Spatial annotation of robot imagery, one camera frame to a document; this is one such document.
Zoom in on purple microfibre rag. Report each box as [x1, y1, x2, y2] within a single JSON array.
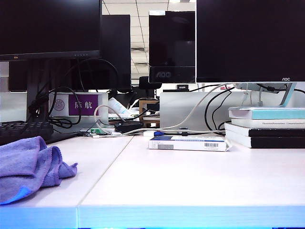
[[0, 135, 79, 206]]

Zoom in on wooden box shelf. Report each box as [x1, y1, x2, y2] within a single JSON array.
[[138, 99, 161, 128]]

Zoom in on silver desk partition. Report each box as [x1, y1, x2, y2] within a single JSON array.
[[159, 91, 305, 132]]

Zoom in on small black device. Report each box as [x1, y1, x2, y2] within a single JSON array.
[[114, 121, 144, 134]]

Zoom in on black office chair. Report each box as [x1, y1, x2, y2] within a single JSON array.
[[138, 76, 163, 100]]

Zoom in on white printed tube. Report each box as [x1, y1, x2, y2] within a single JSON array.
[[108, 97, 129, 115]]

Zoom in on white blue barcode box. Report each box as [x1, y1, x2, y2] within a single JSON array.
[[148, 135, 231, 152]]

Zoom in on purple name sign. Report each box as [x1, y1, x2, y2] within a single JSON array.
[[68, 94, 99, 116]]

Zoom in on glossy black AOC monitor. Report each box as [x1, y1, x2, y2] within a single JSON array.
[[148, 10, 196, 84]]

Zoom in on dark monitor back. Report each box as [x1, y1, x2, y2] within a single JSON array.
[[99, 14, 132, 91]]

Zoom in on white spine book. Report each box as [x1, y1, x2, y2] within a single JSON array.
[[231, 118, 305, 130]]

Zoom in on black monitor stand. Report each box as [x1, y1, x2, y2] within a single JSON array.
[[26, 59, 51, 123]]

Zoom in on teal spine book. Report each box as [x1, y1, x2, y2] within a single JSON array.
[[228, 106, 305, 121]]

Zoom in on large black AOC monitor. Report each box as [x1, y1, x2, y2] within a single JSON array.
[[195, 0, 305, 84]]

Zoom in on thin black spine book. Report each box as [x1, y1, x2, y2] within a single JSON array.
[[224, 122, 305, 138]]

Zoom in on stack of books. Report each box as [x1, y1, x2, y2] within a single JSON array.
[[224, 129, 305, 149]]

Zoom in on black keyboard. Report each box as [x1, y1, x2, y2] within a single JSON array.
[[0, 120, 54, 146]]

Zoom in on white teal monitor stand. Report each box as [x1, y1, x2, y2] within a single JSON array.
[[234, 83, 298, 108]]

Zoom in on black monitor with gold logo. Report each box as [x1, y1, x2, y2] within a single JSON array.
[[0, 0, 102, 62]]

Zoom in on grey white cable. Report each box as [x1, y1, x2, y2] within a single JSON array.
[[93, 83, 230, 137]]

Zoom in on black cable at partition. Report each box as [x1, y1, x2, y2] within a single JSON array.
[[204, 87, 236, 131]]

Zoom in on black arched cable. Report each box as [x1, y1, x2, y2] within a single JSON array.
[[77, 58, 120, 93]]

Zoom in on black looped cable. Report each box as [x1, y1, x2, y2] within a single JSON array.
[[48, 86, 83, 129]]

